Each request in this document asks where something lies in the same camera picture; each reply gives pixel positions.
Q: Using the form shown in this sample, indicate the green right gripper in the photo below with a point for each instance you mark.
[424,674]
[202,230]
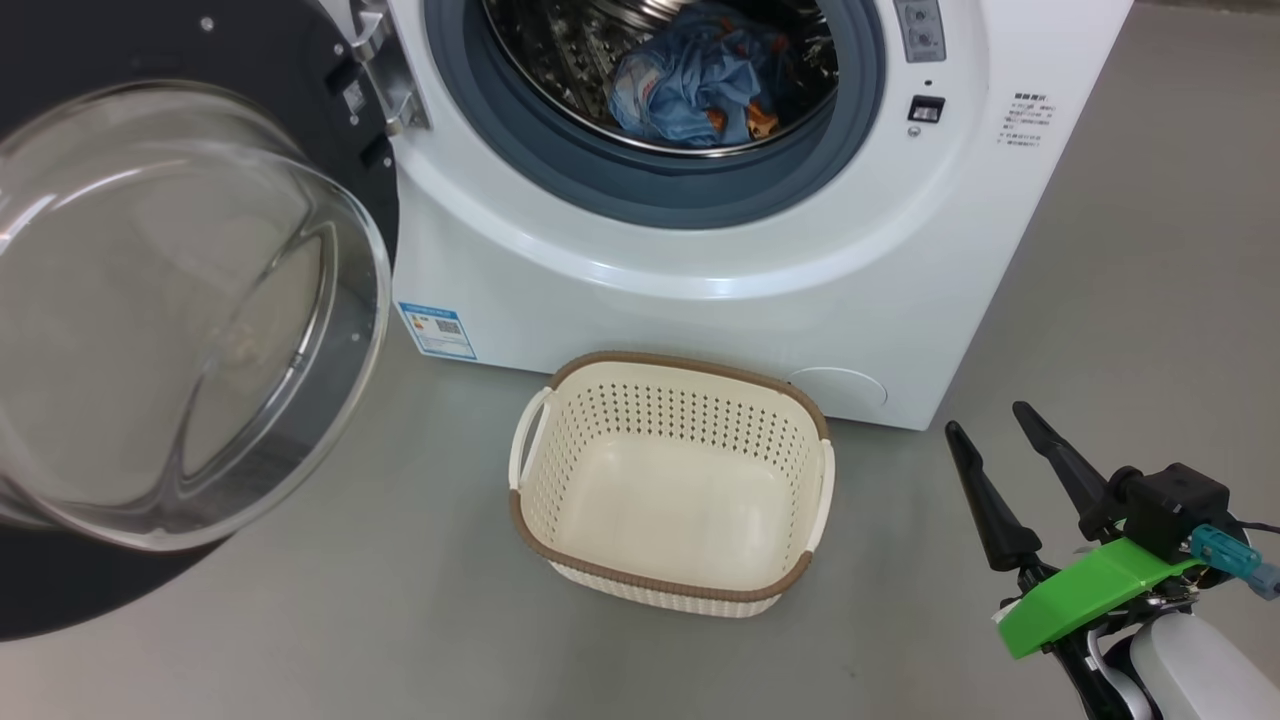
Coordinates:
[1090,590]

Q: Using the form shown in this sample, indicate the blue patterned clothing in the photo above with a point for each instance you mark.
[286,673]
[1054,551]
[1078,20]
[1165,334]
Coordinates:
[700,85]

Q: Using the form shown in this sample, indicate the black glass washing machine door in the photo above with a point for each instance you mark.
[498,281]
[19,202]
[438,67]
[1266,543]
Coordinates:
[150,300]

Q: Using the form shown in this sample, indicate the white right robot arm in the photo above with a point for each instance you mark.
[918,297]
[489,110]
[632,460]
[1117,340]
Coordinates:
[1200,670]

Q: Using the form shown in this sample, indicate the cream laundry basket brown rim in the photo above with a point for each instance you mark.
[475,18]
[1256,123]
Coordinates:
[670,500]

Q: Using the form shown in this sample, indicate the white front-load washing machine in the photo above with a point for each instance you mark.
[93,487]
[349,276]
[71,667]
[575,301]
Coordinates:
[700,290]

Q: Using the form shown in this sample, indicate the black door latch socket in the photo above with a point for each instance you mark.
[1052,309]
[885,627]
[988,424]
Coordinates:
[926,109]

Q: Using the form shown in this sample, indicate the round white filter cover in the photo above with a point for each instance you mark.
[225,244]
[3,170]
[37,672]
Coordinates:
[838,390]

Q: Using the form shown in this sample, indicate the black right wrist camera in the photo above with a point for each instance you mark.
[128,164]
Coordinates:
[1175,505]

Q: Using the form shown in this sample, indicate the teal right camera connector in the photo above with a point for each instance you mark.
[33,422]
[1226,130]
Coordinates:
[1225,550]

